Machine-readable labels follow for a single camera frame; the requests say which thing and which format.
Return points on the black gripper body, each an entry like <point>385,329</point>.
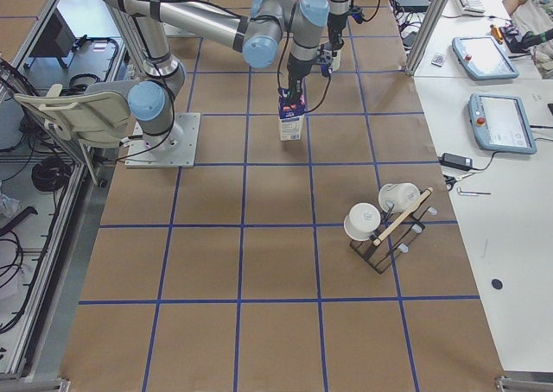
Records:
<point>295,71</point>
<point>333,24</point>

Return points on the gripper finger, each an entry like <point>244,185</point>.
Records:
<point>295,95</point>

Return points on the blue white milk carton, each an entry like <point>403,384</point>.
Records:
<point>290,122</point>

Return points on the white ceramic mug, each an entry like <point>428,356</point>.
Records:
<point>335,64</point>

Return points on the white mug on rack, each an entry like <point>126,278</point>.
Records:
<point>397,197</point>
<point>361,221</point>

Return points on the far teach pendant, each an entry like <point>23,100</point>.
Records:
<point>483,58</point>

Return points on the teach pendant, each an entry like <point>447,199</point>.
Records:
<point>499,123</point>
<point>483,58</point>

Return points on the black mug rack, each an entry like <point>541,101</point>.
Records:
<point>388,243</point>

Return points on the black power adapter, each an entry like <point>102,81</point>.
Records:
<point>456,162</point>

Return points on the near teach pendant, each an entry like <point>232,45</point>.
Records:
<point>499,123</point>

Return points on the white chair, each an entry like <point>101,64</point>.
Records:
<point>97,118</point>

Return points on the hex key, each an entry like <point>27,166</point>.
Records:
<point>462,192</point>

